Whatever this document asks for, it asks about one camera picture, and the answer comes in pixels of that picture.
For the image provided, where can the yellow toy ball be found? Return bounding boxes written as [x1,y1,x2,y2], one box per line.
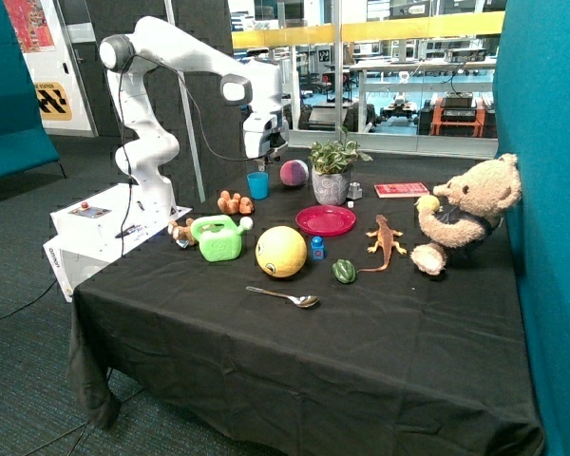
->
[415,195,443,213]

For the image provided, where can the small brown plush bear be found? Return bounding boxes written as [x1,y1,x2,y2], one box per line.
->
[167,218,199,249]

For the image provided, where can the grey metal block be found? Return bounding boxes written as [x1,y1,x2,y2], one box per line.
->
[347,181,363,200]

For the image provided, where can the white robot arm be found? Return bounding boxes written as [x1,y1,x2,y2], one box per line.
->
[99,16,289,221]

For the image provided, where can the orange toy lizard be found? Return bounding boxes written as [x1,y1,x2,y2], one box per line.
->
[359,214,408,272]

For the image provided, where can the potted green plant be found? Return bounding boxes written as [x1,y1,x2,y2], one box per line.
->
[309,126,372,205]

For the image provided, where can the white robot control box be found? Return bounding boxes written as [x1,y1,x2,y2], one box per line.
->
[44,183,190,302]

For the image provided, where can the red book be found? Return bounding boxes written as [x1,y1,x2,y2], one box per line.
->
[374,182,430,199]

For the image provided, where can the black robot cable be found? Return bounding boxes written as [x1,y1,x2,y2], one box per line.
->
[104,54,262,257]

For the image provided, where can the yellow smiley ball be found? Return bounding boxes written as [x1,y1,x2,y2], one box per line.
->
[255,226,307,278]

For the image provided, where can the blue plastic cup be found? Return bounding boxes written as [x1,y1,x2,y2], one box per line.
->
[247,171,269,200]

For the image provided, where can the metal spoon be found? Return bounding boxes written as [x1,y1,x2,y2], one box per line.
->
[246,286,319,309]

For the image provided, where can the pink plastic plate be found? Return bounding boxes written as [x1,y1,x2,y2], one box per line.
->
[295,205,356,237]

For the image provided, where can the green toy pepper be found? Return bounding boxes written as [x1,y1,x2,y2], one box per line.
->
[332,258,356,284]

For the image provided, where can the large beige teddy bear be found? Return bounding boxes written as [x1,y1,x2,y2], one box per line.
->
[410,153,523,276]

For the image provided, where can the orange plush toy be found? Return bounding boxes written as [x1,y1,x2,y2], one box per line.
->
[218,190,255,216]

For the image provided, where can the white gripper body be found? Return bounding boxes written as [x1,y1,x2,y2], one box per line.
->
[243,111,289,160]

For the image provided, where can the teal partition panel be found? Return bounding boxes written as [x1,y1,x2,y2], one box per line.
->
[494,1,570,455]

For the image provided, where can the pink purple soft ball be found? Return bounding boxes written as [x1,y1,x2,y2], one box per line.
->
[279,160,309,187]

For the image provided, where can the black tablecloth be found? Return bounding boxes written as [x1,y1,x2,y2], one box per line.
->
[66,155,545,455]

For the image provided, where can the teal sofa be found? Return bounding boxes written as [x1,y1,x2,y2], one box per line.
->
[0,1,60,179]

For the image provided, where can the green toy watering can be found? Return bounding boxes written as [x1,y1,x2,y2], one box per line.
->
[191,215,254,262]

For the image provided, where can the blue toy block bottle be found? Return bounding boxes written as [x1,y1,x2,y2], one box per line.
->
[311,236,325,260]

